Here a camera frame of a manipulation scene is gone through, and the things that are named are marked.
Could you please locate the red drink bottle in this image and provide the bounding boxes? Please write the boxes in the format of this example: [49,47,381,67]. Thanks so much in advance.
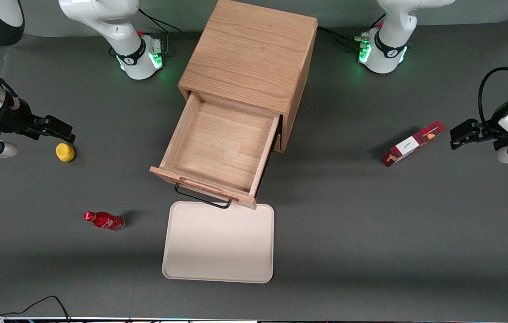
[83,211,126,231]

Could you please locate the black metal drawer handle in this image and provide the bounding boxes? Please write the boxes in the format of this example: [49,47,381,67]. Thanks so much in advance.
[174,183,233,210]

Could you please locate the light wooden drawer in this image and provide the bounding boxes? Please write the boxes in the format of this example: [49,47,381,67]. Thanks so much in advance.
[149,90,281,210]

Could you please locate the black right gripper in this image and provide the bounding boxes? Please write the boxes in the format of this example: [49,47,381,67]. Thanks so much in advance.
[0,100,76,155]

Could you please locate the yellow lemon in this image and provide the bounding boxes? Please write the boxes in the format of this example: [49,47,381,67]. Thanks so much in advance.
[55,143,76,162]

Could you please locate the red tartan cookie box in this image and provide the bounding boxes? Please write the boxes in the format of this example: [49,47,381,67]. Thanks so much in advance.
[382,121,445,168]

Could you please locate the beige rectangular tray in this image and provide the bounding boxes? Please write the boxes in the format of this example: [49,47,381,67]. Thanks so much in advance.
[161,201,275,284]

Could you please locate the light wooden cabinet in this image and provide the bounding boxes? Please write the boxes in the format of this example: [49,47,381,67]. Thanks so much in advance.
[178,0,318,154]

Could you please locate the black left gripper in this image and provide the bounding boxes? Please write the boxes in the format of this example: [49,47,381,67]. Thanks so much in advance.
[450,119,508,151]

